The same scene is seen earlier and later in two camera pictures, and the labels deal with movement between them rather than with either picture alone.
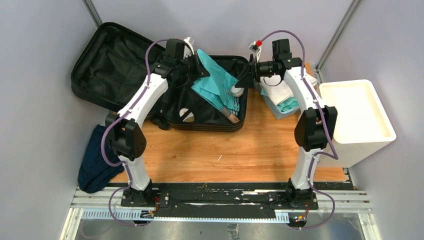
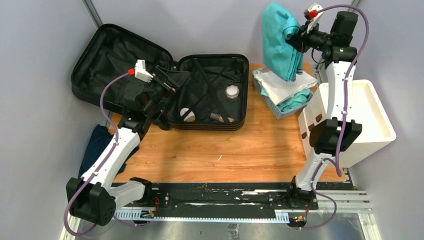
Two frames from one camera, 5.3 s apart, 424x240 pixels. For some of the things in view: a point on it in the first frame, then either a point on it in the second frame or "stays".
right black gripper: [247, 80] → [299, 41]
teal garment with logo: [216, 87] → [281, 59]
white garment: [189, 118] stays
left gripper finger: [202, 70] → [172, 78]
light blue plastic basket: [277, 112] stays
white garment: [280, 92] stays
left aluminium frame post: [90, 7] stays
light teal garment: [290, 103] stays
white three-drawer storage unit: [363, 130] stays
